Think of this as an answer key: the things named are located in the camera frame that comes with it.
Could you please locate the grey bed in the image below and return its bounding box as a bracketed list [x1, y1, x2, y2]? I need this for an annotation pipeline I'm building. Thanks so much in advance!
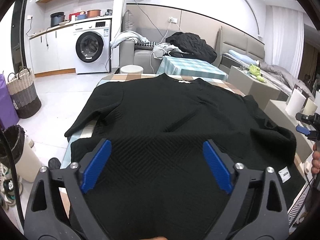
[215, 27, 315, 100]

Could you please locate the light blue blanket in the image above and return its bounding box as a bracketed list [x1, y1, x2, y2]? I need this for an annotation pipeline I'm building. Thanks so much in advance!
[110, 30, 150, 49]

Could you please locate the black cable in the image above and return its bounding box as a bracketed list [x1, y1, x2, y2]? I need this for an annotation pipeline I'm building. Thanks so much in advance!
[0, 128, 26, 235]

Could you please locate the white paper roll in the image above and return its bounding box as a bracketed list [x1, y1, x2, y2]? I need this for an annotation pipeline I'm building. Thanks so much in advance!
[285, 89, 306, 117]

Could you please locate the grey sofa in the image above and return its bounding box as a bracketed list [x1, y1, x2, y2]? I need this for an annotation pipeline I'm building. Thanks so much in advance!
[119, 9, 161, 74]

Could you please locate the green plush toy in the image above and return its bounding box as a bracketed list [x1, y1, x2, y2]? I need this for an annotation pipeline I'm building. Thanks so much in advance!
[249, 64, 266, 83]

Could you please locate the person's right hand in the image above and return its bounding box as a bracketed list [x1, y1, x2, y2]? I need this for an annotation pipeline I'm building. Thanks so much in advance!
[311, 144, 320, 175]

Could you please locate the white round stool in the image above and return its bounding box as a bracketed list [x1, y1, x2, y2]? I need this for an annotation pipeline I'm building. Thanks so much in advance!
[120, 64, 144, 74]

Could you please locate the white washing machine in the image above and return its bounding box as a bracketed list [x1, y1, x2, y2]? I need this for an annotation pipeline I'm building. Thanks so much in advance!
[73, 18, 111, 74]

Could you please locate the plaid tablecloth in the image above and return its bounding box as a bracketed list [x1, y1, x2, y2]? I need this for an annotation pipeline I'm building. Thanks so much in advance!
[60, 73, 308, 221]

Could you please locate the woven laundry basket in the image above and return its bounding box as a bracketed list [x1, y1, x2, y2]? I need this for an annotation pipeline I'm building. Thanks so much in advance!
[7, 67, 42, 119]

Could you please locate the black slipper near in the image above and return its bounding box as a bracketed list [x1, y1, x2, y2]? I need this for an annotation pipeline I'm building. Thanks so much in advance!
[48, 157, 61, 170]

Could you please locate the black cooking pot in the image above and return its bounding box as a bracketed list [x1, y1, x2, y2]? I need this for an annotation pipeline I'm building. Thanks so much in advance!
[50, 12, 65, 27]

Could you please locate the black puffy jacket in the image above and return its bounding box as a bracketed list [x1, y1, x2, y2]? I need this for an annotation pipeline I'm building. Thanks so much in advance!
[165, 32, 217, 63]

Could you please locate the blue checked small table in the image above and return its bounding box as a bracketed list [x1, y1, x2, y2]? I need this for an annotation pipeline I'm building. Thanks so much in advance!
[157, 56, 228, 81]

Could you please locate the copper pot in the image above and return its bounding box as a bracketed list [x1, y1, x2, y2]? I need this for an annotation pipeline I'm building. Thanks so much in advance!
[87, 9, 101, 18]

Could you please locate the black knit sweater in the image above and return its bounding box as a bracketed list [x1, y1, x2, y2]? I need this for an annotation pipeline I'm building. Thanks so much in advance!
[65, 74, 304, 239]

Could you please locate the purple bag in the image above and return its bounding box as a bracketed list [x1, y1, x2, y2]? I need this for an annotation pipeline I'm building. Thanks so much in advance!
[0, 74, 19, 129]

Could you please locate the white kitchen cabinet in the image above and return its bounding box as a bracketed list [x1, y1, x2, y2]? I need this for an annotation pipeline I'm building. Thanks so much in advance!
[29, 25, 75, 75]

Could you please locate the beige trash bin black liner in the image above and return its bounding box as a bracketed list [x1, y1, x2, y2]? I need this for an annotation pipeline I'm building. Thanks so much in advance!
[4, 125, 42, 183]

